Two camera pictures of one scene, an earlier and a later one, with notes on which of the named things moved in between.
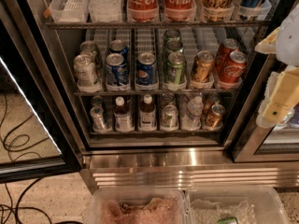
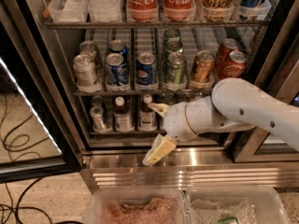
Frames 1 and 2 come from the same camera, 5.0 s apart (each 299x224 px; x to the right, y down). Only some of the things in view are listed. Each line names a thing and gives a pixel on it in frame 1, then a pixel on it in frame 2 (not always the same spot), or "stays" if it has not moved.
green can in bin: (228, 220) stays
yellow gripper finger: (280, 97) -> (161, 147)
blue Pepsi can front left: (117, 73) stays
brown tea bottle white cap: (123, 119) stays
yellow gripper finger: (268, 45) -> (160, 108)
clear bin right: (249, 204) stays
